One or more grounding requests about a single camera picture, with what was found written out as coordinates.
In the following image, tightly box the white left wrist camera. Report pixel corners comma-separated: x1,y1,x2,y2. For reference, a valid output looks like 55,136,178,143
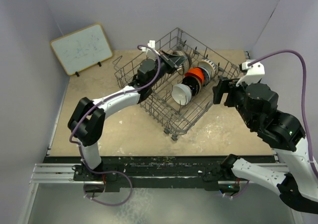
141,40,159,59

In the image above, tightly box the blue patterned bowl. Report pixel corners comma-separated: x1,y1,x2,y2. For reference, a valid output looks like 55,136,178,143
199,67,211,87

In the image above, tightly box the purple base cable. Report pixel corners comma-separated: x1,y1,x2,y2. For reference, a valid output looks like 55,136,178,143
83,170,134,206
221,179,250,199

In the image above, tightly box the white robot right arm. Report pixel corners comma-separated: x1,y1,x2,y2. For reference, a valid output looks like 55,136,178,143
213,78,318,214

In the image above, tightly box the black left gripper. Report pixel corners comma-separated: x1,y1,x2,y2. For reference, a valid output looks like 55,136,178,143
149,51,187,88

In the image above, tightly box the grey wire dish rack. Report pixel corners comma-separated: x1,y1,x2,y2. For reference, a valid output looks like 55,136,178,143
112,27,241,142

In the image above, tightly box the black glossy bowl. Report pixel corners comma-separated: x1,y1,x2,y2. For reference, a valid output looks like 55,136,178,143
182,76,201,96

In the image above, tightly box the brown glazed bowl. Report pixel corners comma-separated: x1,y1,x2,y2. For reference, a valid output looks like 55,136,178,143
172,50,192,75

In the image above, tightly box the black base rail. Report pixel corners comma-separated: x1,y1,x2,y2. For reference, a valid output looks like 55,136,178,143
43,156,244,192

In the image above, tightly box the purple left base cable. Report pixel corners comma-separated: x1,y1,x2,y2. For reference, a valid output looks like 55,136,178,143
83,170,134,206

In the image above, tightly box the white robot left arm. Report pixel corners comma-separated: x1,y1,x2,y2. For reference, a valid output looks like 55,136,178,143
68,51,191,180

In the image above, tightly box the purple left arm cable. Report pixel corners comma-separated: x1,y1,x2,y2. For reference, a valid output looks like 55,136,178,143
69,44,163,175

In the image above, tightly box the yellow framed whiteboard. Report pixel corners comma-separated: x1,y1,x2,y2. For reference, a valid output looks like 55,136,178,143
50,23,113,76

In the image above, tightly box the white orange rimmed striped bowl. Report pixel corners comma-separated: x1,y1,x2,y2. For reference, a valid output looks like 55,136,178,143
198,59,217,80

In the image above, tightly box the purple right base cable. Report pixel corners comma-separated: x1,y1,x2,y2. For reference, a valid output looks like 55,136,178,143
221,179,250,199

